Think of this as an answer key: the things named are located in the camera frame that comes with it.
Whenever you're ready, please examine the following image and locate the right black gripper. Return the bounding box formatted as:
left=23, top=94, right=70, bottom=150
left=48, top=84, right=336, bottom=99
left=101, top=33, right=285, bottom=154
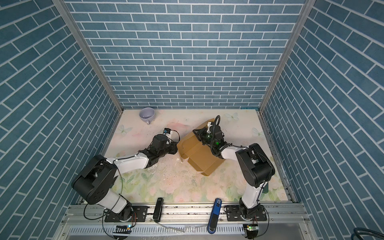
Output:
left=192, top=128, right=217, bottom=149

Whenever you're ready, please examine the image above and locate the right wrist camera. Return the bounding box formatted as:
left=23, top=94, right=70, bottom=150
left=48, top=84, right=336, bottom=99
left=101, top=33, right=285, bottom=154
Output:
left=207, top=122, right=213, bottom=132

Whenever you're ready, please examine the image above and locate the black cable bottom right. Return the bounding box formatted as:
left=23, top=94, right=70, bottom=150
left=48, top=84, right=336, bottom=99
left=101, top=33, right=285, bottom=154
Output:
left=350, top=227, right=384, bottom=240

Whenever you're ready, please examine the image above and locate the aluminium front rail frame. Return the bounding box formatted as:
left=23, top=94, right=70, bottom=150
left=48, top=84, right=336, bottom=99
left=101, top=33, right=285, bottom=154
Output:
left=53, top=202, right=317, bottom=240

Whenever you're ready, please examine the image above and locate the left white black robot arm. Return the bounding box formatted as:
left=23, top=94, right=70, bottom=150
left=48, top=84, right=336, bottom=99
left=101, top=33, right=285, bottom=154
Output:
left=72, top=134, right=178, bottom=222

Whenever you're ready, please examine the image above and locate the right aluminium corner post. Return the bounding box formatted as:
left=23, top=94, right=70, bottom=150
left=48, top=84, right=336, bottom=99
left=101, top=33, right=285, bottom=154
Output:
left=259, top=0, right=316, bottom=113

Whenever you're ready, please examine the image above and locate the left aluminium corner post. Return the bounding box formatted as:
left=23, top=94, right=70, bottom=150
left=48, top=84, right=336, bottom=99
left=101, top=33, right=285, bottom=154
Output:
left=52, top=0, right=124, bottom=114

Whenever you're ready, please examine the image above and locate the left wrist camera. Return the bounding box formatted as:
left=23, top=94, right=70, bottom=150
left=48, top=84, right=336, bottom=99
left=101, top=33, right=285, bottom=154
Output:
left=163, top=128, right=172, bottom=139

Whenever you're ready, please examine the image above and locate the aluminium corner post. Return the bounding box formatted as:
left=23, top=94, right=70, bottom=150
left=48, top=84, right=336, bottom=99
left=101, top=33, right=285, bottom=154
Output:
left=259, top=0, right=316, bottom=113
left=52, top=0, right=124, bottom=114

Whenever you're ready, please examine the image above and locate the blue black stapler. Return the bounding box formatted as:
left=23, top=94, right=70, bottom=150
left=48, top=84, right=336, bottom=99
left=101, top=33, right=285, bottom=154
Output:
left=207, top=198, right=222, bottom=234

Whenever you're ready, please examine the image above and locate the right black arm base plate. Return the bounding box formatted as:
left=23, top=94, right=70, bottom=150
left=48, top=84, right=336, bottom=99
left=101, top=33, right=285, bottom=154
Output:
left=223, top=205, right=267, bottom=222

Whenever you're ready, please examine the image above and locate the black marker pen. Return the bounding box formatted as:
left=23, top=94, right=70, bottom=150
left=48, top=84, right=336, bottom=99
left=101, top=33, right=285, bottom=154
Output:
left=153, top=198, right=164, bottom=223

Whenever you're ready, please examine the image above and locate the lavender ceramic cup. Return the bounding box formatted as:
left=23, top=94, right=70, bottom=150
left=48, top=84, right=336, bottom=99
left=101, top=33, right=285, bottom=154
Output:
left=139, top=107, right=156, bottom=125

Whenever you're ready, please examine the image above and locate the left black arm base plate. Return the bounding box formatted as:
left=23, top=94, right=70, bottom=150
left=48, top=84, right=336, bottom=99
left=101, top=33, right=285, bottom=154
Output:
left=105, top=206, right=148, bottom=223

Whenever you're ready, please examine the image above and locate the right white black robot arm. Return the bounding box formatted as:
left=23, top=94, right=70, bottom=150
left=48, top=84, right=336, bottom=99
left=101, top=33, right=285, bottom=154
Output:
left=193, top=115, right=276, bottom=220

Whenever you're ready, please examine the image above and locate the brown cardboard paper box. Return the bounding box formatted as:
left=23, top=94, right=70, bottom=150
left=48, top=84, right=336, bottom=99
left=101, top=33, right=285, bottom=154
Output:
left=177, top=131, right=225, bottom=176

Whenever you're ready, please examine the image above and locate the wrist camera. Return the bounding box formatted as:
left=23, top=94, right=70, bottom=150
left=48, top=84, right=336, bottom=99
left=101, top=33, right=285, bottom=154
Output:
left=207, top=122, right=213, bottom=132
left=163, top=128, right=172, bottom=139

